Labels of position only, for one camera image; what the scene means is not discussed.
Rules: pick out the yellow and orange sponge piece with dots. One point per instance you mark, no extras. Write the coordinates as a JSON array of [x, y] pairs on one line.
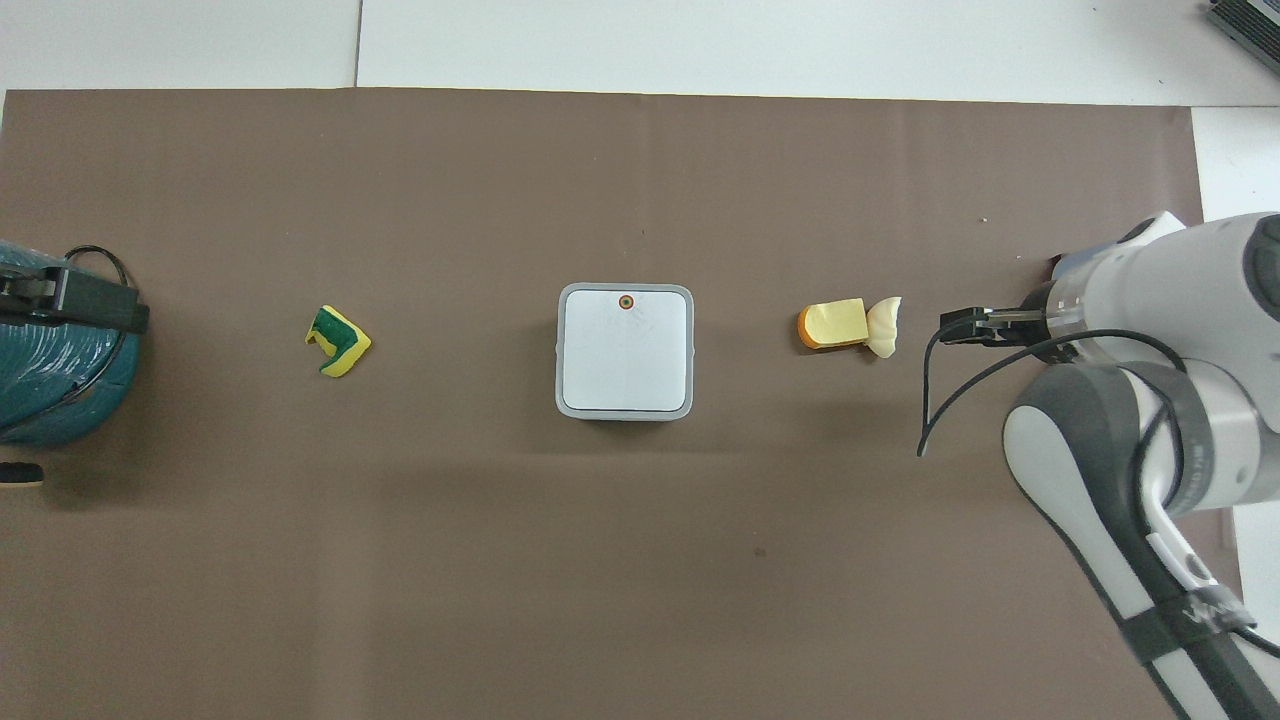
[[835, 325]]

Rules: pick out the green and yellow sponge piece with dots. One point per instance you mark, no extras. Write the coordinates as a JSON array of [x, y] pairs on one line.
[[345, 345]]

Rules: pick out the white bin with grey rim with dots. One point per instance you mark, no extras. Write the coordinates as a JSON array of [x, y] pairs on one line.
[[626, 352]]

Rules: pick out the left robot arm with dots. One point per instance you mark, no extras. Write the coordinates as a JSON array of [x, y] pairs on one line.
[[60, 395]]

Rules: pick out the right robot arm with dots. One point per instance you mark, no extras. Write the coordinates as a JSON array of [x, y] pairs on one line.
[[1150, 440]]

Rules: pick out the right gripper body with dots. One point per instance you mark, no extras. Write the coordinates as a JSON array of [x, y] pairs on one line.
[[1035, 325]]

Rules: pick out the grey ribbed device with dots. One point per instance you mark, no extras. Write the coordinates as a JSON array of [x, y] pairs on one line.
[[1250, 25]]

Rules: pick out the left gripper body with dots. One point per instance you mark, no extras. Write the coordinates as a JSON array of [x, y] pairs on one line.
[[45, 292]]

